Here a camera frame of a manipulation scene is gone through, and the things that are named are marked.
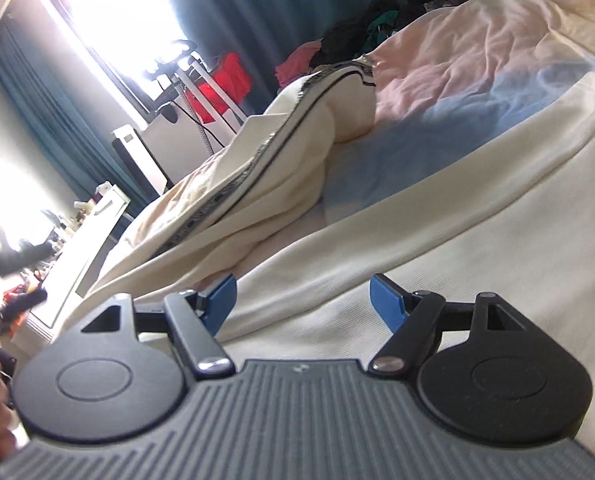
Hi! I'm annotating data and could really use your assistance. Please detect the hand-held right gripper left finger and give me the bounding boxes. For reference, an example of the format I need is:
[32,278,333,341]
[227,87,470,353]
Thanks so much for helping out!
[80,273,238,377]

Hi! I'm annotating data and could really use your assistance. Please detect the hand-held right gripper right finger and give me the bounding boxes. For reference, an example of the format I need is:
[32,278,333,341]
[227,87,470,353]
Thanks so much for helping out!
[369,273,534,377]

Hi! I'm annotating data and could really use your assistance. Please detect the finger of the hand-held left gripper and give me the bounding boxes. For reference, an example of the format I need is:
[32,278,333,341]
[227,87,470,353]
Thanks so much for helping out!
[0,286,47,315]
[0,237,51,283]

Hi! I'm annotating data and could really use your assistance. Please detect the cream sweat pants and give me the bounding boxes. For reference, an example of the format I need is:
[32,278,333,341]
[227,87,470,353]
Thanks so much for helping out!
[80,57,595,466]

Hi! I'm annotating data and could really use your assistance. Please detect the pile of dark clothes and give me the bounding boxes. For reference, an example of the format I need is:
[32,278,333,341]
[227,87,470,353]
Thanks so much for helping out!
[321,0,429,69]

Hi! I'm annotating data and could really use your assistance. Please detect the orange tray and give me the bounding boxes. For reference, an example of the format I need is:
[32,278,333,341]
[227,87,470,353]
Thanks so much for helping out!
[0,280,44,337]

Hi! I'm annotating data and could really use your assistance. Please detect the white vanity desk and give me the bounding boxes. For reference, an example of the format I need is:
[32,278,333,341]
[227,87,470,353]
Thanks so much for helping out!
[10,182,134,357]

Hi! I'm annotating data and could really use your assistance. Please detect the row of cosmetic bottles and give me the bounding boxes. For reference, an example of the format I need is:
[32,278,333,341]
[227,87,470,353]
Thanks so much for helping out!
[42,182,114,243]

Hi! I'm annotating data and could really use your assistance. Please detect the narrow blue curtain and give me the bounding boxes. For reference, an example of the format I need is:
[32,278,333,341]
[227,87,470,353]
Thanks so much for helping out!
[0,15,146,202]

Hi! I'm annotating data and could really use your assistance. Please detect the black edged white panel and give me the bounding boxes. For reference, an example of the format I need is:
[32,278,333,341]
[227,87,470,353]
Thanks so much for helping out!
[110,119,176,197]

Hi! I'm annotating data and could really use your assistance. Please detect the red garment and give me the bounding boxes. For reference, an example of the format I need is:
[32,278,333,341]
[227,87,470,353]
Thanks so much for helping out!
[190,52,254,124]

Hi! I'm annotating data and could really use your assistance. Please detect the garment steamer stand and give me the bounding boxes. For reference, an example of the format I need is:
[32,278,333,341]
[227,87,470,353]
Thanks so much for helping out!
[148,39,244,162]

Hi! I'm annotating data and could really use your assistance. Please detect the pink garment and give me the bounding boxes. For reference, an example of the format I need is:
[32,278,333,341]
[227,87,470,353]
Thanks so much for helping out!
[276,41,324,87]

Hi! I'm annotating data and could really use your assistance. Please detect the dark framed window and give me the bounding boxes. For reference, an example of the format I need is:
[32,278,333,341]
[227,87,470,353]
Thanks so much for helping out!
[36,0,194,122]

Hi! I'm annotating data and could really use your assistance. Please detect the green garment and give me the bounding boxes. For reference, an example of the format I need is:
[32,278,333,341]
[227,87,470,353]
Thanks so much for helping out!
[366,9,404,44]

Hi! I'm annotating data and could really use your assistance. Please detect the wide blue curtain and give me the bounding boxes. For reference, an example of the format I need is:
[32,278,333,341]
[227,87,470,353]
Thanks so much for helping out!
[142,0,441,128]

